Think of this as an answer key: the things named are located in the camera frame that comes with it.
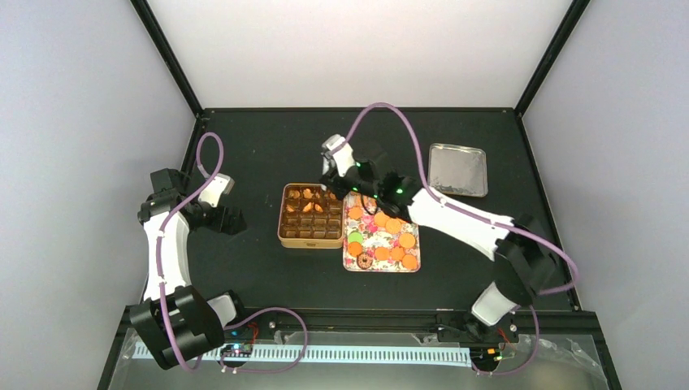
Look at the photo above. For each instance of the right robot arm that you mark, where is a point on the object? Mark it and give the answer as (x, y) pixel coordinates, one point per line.
(522, 261)

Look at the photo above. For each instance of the green macaron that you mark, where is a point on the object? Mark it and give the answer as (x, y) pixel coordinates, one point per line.
(355, 237)

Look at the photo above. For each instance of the floral serving tray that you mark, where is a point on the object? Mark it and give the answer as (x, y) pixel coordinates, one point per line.
(392, 242)

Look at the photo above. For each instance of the white slotted cable duct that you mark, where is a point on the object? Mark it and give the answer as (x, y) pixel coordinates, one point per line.
(354, 354)

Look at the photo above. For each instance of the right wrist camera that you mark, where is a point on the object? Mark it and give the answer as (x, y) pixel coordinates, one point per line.
(337, 154)

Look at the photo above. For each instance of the gold cookie tin with tray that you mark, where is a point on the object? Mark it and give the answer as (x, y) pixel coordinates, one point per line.
(310, 217)

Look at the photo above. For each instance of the chocolate donut cookie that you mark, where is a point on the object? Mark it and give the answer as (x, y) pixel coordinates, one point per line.
(364, 261)

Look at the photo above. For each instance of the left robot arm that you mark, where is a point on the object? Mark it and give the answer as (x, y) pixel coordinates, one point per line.
(174, 321)

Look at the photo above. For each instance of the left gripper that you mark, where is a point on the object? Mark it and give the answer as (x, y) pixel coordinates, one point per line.
(230, 225)

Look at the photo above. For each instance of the silver tin lid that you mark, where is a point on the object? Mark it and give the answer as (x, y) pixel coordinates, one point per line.
(458, 170)

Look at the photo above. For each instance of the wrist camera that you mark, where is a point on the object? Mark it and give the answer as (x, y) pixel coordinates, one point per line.
(337, 154)
(220, 185)

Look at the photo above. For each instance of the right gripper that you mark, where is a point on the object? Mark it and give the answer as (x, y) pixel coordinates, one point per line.
(331, 181)

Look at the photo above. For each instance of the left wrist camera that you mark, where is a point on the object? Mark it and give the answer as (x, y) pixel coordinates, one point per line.
(220, 185)

